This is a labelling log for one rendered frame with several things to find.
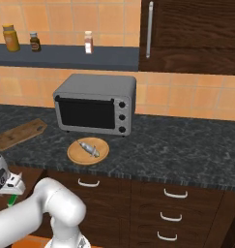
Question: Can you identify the dark wood drawer front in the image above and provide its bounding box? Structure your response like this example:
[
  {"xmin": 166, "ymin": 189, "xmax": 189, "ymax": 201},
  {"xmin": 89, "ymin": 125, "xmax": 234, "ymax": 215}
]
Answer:
[
  {"xmin": 130, "ymin": 227, "xmax": 218, "ymax": 248},
  {"xmin": 131, "ymin": 179, "xmax": 225, "ymax": 209},
  {"xmin": 130, "ymin": 206, "xmax": 221, "ymax": 231},
  {"xmin": 46, "ymin": 170, "xmax": 132, "ymax": 202}
]

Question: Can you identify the grey piece of meat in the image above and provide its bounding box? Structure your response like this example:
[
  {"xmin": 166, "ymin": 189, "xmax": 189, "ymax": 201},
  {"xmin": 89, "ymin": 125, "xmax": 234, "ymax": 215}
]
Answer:
[{"xmin": 76, "ymin": 139, "xmax": 101, "ymax": 159}]

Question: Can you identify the dark brown jar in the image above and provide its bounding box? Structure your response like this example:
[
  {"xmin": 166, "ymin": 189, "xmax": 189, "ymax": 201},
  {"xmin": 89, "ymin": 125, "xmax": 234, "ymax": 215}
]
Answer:
[{"xmin": 29, "ymin": 31, "xmax": 42, "ymax": 52}]

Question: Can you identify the yellow jar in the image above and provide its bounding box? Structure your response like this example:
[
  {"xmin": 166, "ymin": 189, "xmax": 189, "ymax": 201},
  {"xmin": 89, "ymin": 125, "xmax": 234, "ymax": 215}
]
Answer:
[{"xmin": 2, "ymin": 23, "xmax": 21, "ymax": 53}]

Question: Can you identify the dark wood cabinet panel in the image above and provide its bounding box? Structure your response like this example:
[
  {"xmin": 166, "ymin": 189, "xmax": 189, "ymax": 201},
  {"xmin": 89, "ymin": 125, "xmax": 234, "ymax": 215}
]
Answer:
[{"xmin": 204, "ymin": 190, "xmax": 235, "ymax": 248}]

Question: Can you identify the black toaster oven door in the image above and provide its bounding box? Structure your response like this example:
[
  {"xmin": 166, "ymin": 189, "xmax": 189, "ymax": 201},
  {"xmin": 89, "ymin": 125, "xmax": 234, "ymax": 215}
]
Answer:
[{"xmin": 54, "ymin": 95, "xmax": 116, "ymax": 130}]

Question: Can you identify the silver cupboard handle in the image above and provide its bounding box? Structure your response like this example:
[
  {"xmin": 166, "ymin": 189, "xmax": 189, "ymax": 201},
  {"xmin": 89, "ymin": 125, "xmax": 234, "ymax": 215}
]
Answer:
[{"xmin": 145, "ymin": 0, "xmax": 155, "ymax": 59}]

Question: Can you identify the dark wood cupboard door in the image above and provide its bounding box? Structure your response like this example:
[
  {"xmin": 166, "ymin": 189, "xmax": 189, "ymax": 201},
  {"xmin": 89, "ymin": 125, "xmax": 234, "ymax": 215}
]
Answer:
[{"xmin": 138, "ymin": 0, "xmax": 235, "ymax": 77}]

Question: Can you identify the dark grey wall shelf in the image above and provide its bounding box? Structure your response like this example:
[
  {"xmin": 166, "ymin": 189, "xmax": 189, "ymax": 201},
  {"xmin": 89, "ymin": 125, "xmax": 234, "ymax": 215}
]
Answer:
[{"xmin": 0, "ymin": 43, "xmax": 140, "ymax": 73}]

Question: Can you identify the white and red bottle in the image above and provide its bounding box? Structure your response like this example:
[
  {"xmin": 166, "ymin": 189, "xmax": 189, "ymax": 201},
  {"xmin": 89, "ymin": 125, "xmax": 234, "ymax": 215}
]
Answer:
[{"xmin": 83, "ymin": 30, "xmax": 94, "ymax": 55}]

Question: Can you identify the green-handled knife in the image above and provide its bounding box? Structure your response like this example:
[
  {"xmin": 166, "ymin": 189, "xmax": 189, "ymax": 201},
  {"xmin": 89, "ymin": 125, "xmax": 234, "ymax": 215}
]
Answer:
[{"xmin": 6, "ymin": 193, "xmax": 19, "ymax": 208}]

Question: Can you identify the round wooden plate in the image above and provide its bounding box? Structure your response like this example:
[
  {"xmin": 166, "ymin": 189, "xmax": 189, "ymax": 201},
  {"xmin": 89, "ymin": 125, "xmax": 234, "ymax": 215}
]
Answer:
[{"xmin": 67, "ymin": 137, "xmax": 110, "ymax": 167}]

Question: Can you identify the wooden cutting board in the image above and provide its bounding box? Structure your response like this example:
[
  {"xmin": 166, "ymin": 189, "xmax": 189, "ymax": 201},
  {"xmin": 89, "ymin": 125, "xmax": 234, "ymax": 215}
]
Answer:
[{"xmin": 0, "ymin": 117, "xmax": 48, "ymax": 152}]

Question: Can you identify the grey toaster oven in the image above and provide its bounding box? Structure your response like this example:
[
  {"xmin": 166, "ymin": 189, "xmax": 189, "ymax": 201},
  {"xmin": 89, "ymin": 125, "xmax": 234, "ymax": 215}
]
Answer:
[{"xmin": 52, "ymin": 73, "xmax": 137, "ymax": 138}]

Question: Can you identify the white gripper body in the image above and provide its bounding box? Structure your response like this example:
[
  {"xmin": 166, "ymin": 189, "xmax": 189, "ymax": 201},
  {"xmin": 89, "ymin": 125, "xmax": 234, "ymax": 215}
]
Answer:
[{"xmin": 2, "ymin": 172, "xmax": 27, "ymax": 197}]

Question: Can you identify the white drawer handle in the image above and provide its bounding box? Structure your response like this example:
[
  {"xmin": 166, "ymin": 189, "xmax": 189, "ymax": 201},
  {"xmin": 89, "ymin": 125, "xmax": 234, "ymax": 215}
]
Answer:
[
  {"xmin": 160, "ymin": 211, "xmax": 184, "ymax": 223},
  {"xmin": 156, "ymin": 231, "xmax": 179, "ymax": 242},
  {"xmin": 162, "ymin": 188, "xmax": 189, "ymax": 200},
  {"xmin": 77, "ymin": 177, "xmax": 101, "ymax": 189}
]

